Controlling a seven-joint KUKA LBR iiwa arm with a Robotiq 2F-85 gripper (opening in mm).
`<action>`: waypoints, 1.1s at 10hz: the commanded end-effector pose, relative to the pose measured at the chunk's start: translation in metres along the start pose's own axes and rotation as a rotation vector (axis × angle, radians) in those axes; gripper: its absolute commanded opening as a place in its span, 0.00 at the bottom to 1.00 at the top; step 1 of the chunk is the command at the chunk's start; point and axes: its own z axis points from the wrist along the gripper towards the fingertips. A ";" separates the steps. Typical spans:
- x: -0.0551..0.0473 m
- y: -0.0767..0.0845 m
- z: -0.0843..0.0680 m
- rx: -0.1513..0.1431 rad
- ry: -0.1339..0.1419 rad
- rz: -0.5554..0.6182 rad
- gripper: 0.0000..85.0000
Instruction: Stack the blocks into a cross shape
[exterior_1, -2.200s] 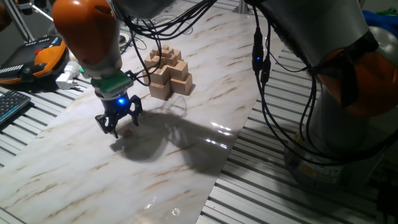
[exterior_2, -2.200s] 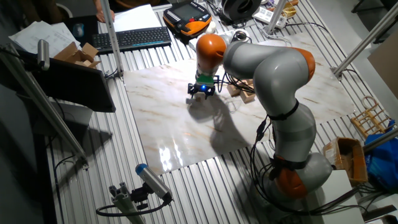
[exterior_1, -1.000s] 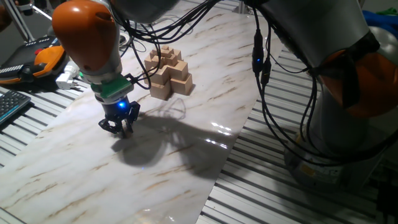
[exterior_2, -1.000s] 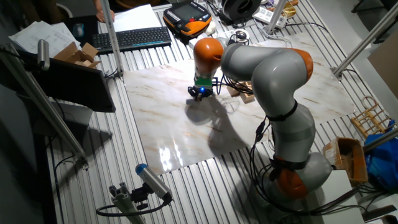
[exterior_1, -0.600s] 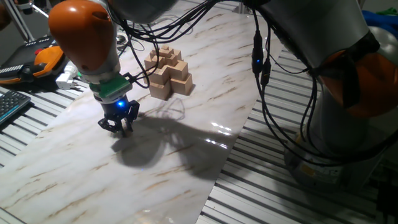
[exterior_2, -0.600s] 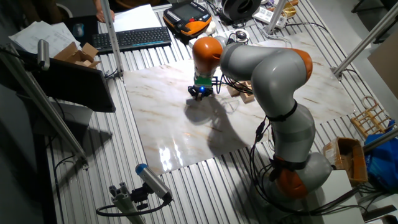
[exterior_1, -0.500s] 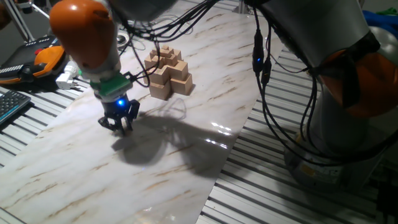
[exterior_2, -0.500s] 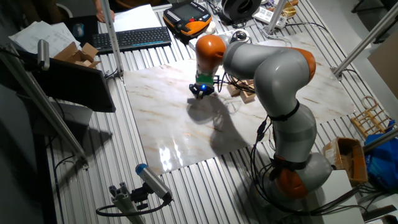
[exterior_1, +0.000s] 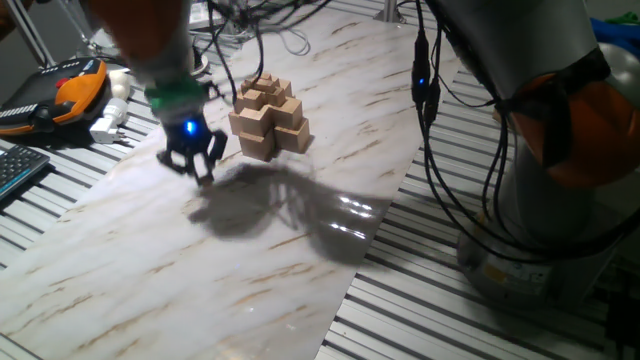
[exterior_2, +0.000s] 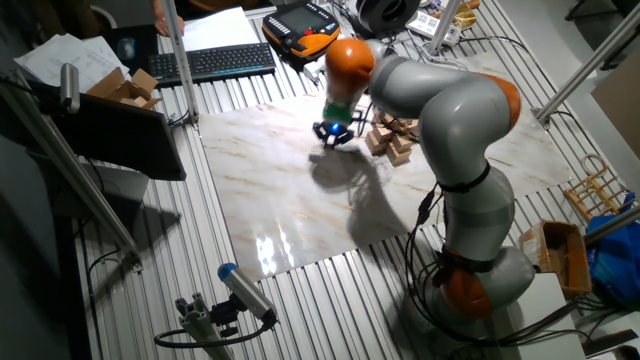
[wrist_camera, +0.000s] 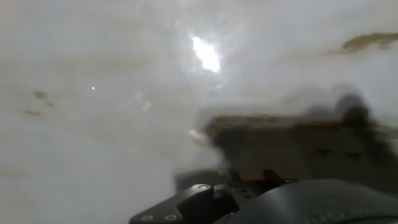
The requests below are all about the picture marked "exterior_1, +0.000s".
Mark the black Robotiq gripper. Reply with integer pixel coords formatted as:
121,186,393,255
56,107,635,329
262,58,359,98
156,112,229,185

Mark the large wooden cross block structure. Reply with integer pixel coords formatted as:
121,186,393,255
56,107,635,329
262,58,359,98
227,72,311,162

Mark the white power adapter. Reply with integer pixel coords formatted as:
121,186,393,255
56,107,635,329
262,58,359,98
88,97,130,146

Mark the white egg shaped object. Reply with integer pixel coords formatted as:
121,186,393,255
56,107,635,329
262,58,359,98
108,69,132,102

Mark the orange black teach pendant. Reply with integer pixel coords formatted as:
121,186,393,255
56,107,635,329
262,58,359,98
0,57,110,137

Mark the white marble pattern board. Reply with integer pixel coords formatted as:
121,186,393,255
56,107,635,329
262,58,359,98
0,7,459,360

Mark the black computer keyboard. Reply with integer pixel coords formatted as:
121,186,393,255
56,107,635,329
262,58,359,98
0,144,52,202

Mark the blue fabric bag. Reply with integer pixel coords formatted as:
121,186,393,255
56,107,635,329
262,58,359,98
589,17,640,49

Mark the green cloth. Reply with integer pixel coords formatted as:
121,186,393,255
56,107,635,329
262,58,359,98
603,10,640,26

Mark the green gripper mount plate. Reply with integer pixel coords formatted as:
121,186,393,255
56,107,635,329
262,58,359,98
143,78,210,115

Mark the white looped cable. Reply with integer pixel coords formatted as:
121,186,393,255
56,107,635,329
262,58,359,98
274,27,312,57

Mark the aluminium frame strut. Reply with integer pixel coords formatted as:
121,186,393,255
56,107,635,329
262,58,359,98
372,0,407,25
0,0,57,69

